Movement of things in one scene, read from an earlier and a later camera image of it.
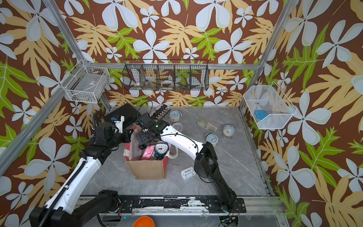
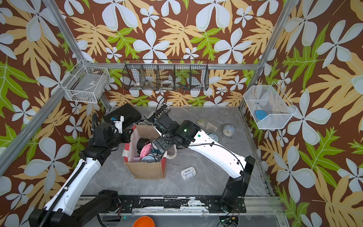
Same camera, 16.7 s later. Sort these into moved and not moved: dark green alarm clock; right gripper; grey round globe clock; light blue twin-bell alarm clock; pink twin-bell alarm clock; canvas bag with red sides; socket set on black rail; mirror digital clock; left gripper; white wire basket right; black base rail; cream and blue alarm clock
Moved: dark green alarm clock; pink twin-bell alarm clock; cream and blue alarm clock; right gripper
Not moved: light blue twin-bell alarm clock; white wire basket right; mirror digital clock; black base rail; grey round globe clock; canvas bag with red sides; socket set on black rail; left gripper
